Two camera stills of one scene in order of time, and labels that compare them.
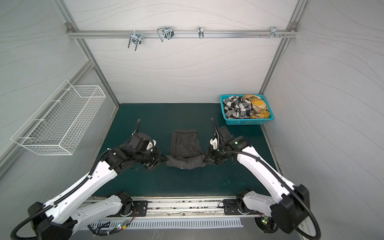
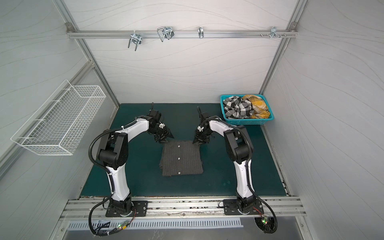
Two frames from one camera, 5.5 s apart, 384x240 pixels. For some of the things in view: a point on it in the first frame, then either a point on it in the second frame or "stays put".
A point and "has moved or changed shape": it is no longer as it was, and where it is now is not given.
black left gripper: [158, 160] → [167, 133]
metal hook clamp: [135, 38] stays put
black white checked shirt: [236, 108] stays put
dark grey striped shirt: [187, 151] has moved or changed shape
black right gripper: [212, 156] → [201, 135]
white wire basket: [58, 127] stays put
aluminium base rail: [183, 207] stays put
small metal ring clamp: [201, 34] stays put
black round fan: [266, 224] stays put
